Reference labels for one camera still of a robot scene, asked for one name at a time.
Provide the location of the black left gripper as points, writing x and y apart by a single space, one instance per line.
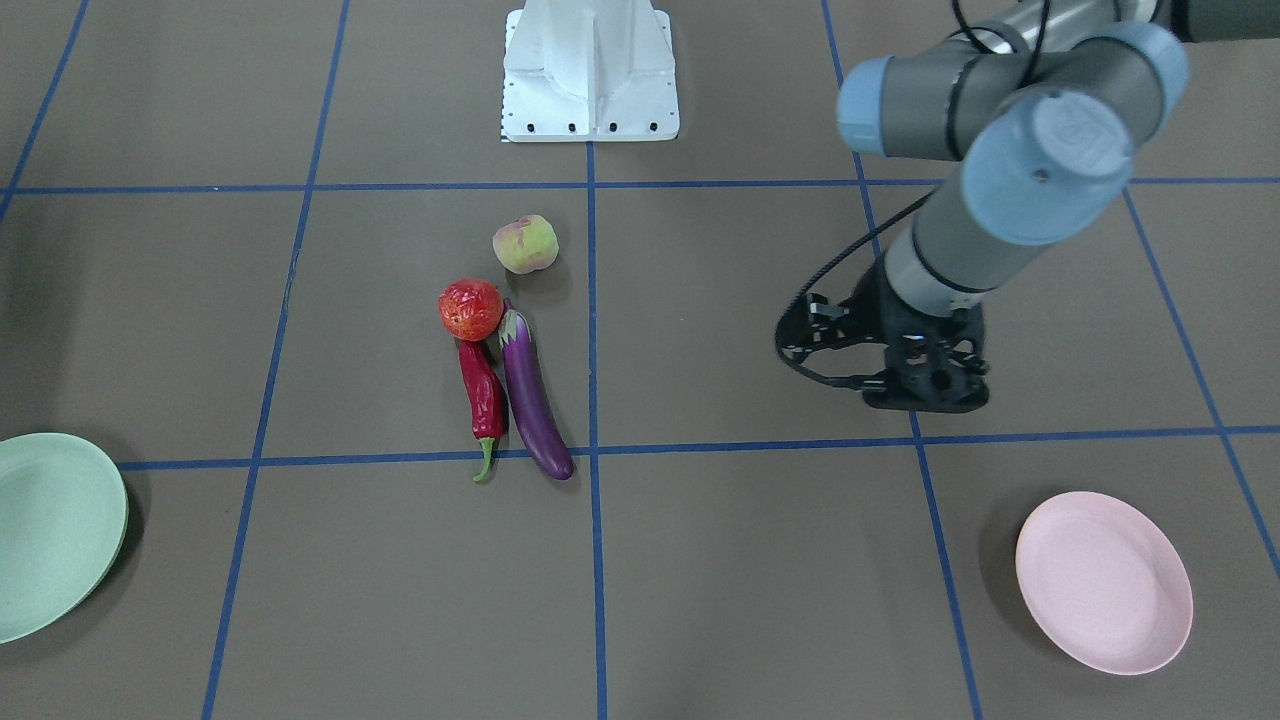
872 305

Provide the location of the purple eggplant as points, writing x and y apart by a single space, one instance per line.
528 399

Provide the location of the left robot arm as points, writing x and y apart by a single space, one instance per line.
1043 108

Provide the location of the pink plate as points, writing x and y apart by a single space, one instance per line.
1104 583

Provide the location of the peach fruit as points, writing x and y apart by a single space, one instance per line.
528 245

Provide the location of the red chili pepper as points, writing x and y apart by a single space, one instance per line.
487 401

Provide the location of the red tomato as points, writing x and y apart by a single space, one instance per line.
470 309

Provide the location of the light green plate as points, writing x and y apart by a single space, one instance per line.
64 514

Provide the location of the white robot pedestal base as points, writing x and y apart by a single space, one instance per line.
589 71

